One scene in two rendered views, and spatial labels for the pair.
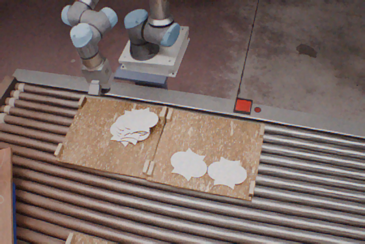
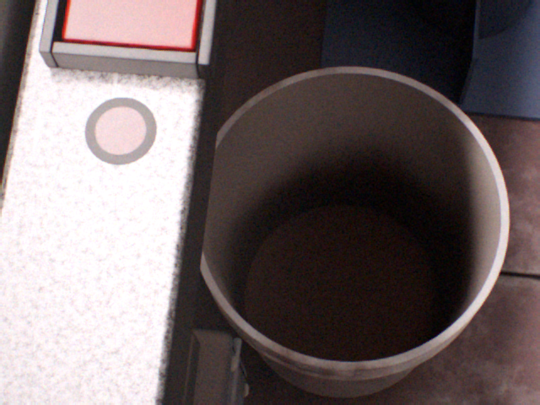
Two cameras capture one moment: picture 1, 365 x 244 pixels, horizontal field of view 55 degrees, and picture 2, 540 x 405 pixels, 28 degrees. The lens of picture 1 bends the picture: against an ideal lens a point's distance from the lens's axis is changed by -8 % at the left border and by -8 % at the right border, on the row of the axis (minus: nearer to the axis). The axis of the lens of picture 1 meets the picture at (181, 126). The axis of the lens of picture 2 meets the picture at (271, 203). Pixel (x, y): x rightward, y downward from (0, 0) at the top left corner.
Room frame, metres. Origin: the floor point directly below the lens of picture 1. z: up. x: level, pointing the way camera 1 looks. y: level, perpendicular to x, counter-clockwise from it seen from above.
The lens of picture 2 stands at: (1.02, -0.53, 1.36)
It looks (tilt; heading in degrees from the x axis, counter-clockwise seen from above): 72 degrees down; 83
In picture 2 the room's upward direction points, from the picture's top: 8 degrees counter-clockwise
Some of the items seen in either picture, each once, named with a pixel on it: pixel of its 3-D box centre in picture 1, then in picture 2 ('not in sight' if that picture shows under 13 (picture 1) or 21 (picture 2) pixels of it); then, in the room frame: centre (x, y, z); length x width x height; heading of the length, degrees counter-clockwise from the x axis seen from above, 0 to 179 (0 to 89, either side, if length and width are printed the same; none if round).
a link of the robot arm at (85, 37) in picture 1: (85, 40); not in sight; (1.00, 0.30, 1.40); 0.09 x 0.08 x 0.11; 144
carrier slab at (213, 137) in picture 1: (208, 152); not in sight; (0.79, -0.09, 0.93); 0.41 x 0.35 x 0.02; 70
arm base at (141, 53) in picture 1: (143, 43); not in sight; (1.41, 0.14, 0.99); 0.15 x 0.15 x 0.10
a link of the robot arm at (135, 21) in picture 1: (139, 25); not in sight; (1.41, 0.14, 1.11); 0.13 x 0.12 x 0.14; 54
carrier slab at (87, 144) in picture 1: (112, 134); not in sight; (0.93, 0.30, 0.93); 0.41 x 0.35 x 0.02; 71
